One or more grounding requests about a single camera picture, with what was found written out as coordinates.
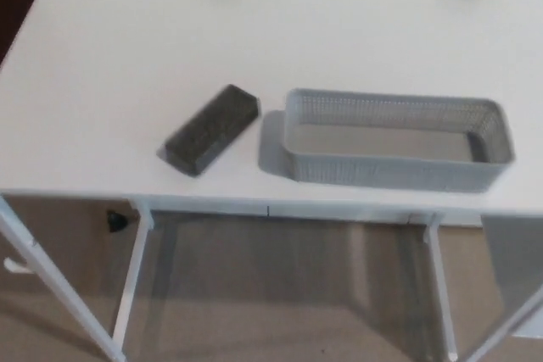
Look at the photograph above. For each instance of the dark brown wooden panel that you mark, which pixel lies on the dark brown wooden panel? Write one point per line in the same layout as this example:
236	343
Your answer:
12	1

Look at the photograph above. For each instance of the white desk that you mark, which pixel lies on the white desk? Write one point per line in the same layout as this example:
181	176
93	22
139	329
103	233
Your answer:
271	40

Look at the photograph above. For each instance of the dark grey felt board eraser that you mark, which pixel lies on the dark grey felt board eraser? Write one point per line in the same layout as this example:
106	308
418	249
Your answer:
208	131

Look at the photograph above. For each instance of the grey perforated plastic basket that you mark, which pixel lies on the grey perforated plastic basket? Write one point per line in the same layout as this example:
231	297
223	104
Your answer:
382	175

